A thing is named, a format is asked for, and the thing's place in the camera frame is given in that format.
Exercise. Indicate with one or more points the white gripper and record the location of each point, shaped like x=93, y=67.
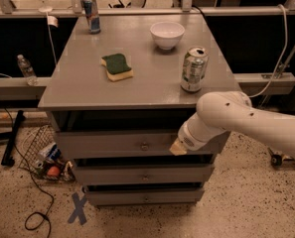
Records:
x=187, y=138

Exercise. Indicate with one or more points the grey top drawer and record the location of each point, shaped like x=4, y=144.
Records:
x=85, y=145

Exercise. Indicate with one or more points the grey drawer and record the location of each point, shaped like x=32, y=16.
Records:
x=109, y=175
x=85, y=145
x=150, y=196

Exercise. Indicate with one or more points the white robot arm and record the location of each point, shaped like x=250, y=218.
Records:
x=218, y=112

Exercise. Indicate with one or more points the grey bottom drawer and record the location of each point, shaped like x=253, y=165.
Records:
x=150, y=196

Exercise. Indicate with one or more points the grey middle drawer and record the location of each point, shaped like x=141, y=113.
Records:
x=109, y=175

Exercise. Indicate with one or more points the grey drawer cabinet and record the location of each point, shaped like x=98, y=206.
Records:
x=81, y=98

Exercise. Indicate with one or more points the green and silver soda can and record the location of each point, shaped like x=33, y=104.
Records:
x=194, y=69

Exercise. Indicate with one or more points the green and yellow sponge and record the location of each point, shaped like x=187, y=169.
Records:
x=116, y=67

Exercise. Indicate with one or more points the black wheeled cart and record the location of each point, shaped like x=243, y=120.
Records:
x=278, y=160

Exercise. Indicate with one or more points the blue tape cross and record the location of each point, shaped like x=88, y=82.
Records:
x=78, y=213

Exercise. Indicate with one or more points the white bowl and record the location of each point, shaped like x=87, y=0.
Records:
x=167, y=35

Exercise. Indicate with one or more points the blue energy drink can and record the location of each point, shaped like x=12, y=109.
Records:
x=92, y=16

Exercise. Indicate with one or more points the clear plastic water bottle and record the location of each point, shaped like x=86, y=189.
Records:
x=27, y=70

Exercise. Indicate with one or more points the black bar on floor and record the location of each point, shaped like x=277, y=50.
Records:
x=7, y=160

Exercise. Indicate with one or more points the wire basket with items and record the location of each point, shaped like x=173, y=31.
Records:
x=43, y=158

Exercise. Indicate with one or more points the white lamp with cord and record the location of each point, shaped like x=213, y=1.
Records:
x=46, y=9

